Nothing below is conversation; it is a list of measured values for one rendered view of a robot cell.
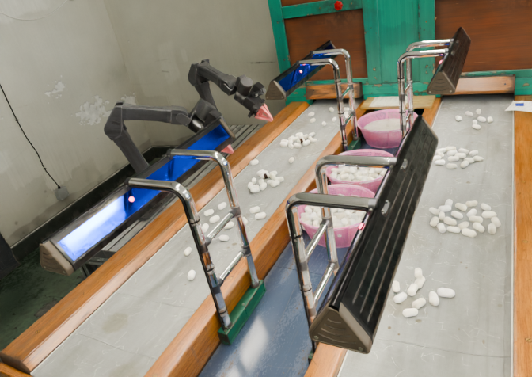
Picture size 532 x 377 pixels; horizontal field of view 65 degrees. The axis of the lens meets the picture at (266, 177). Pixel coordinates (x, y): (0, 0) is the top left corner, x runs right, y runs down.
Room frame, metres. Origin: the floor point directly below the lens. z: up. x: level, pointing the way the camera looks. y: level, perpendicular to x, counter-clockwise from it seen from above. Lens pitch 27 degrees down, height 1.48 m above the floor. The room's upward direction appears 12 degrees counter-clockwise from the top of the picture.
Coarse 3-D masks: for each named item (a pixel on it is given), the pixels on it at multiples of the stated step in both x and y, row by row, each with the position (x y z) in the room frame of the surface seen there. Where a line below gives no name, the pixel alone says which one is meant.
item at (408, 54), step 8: (424, 40) 1.57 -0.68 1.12; (432, 40) 1.55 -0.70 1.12; (440, 40) 1.53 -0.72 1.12; (448, 40) 1.52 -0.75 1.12; (408, 48) 1.59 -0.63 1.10; (448, 48) 1.39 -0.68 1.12; (400, 56) 1.47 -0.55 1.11; (408, 56) 1.44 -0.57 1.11; (416, 56) 1.43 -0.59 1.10; (424, 56) 1.42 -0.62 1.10; (432, 56) 1.41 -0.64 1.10; (400, 64) 1.46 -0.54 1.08; (408, 64) 1.59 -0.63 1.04; (400, 72) 1.46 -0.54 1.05; (408, 72) 1.59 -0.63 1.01; (400, 80) 1.46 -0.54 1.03; (408, 80) 1.59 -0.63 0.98; (400, 88) 1.46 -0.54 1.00; (408, 88) 1.55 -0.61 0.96; (400, 96) 1.47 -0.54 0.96; (408, 96) 1.59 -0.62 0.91; (400, 104) 1.47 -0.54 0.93; (408, 104) 1.59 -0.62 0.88; (400, 112) 1.47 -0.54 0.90; (408, 112) 1.58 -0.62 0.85; (400, 120) 1.47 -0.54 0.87; (408, 120) 1.59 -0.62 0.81; (400, 128) 1.48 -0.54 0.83
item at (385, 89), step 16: (528, 80) 1.71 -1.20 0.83; (288, 96) 2.33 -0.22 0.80; (304, 96) 2.28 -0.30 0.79; (368, 96) 2.09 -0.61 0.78; (384, 96) 2.05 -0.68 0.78; (448, 96) 1.96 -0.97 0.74; (464, 96) 1.91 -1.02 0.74; (480, 96) 1.87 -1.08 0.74; (496, 96) 1.83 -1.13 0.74; (512, 96) 1.79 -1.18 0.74; (416, 112) 1.96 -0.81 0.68
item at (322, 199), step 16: (320, 160) 0.77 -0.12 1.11; (336, 160) 0.75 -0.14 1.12; (352, 160) 0.73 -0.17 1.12; (368, 160) 0.72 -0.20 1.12; (384, 160) 0.70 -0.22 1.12; (320, 176) 0.77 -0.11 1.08; (304, 192) 0.64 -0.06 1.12; (320, 192) 0.77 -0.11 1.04; (288, 208) 0.64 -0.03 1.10; (320, 208) 0.78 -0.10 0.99; (352, 208) 0.57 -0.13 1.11; (368, 208) 0.57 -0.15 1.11; (384, 208) 0.56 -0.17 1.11; (288, 224) 0.65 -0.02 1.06; (320, 224) 0.76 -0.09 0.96; (304, 256) 0.64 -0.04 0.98; (336, 256) 0.77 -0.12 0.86; (304, 272) 0.64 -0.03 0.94; (304, 288) 0.64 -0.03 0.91; (320, 288) 0.70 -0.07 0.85; (304, 304) 0.64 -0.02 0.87
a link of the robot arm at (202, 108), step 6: (198, 102) 1.61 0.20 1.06; (204, 102) 1.60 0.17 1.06; (198, 108) 1.60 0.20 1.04; (204, 108) 1.59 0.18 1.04; (210, 108) 1.59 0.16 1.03; (180, 114) 1.57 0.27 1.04; (192, 114) 1.59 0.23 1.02; (198, 114) 1.59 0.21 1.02; (204, 114) 1.59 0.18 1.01; (180, 120) 1.57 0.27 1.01; (186, 120) 1.57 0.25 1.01; (186, 126) 1.57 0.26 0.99
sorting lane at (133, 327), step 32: (288, 128) 1.97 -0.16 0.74; (320, 128) 1.88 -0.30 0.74; (288, 160) 1.60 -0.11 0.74; (224, 192) 1.44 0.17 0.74; (256, 192) 1.38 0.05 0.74; (288, 192) 1.33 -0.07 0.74; (256, 224) 1.17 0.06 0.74; (160, 256) 1.10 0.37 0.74; (192, 256) 1.07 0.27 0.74; (224, 256) 1.03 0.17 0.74; (128, 288) 0.98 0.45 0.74; (160, 288) 0.95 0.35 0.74; (192, 288) 0.92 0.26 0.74; (96, 320) 0.87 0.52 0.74; (128, 320) 0.85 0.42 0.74; (160, 320) 0.82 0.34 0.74; (64, 352) 0.78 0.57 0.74; (96, 352) 0.76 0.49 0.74; (128, 352) 0.74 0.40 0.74; (160, 352) 0.72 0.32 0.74
